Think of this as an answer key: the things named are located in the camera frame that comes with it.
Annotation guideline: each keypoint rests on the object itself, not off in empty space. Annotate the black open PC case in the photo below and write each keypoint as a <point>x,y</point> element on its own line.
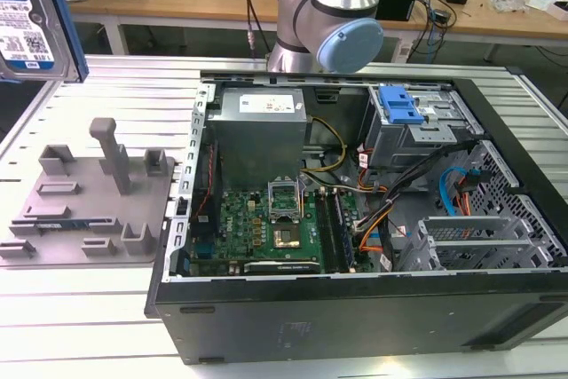
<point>355,321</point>

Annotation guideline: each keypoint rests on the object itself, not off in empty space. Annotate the black RAM slot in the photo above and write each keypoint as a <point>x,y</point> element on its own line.
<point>326,232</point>

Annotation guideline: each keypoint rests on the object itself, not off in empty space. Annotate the RAM stick on rack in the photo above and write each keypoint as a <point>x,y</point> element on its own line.
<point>66,224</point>

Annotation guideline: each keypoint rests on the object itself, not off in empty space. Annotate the grey plastic parts rack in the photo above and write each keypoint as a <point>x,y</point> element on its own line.
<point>89,219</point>

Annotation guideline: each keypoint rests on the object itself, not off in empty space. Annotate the grey power supply unit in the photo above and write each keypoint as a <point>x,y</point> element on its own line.
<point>257,135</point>

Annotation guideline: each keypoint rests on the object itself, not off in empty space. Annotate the grey metal drive cage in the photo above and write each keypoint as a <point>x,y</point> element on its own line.
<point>399,144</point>

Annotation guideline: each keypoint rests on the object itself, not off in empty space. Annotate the CPU socket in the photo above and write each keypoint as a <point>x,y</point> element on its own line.
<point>287,239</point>

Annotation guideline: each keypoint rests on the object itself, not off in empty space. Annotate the perforated metal disk bay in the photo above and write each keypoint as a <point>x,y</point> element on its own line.
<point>470,230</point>

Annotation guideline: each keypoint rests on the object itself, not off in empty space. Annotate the hard disk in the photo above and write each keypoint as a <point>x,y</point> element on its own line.
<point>26,10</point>

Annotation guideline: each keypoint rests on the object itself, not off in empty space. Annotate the green motherboard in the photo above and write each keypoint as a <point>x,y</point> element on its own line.
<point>248,223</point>

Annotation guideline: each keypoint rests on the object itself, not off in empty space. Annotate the blue plastic drive latch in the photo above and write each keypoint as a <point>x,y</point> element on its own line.
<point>397,108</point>

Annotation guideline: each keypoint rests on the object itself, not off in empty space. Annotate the black case fan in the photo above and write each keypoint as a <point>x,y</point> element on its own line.
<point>206,179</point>

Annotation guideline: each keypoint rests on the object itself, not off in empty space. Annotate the black graphics card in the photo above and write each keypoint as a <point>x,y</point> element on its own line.
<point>275,268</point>

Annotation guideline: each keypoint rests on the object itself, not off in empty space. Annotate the installed RAM stick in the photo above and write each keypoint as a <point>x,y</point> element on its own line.
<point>344,232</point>

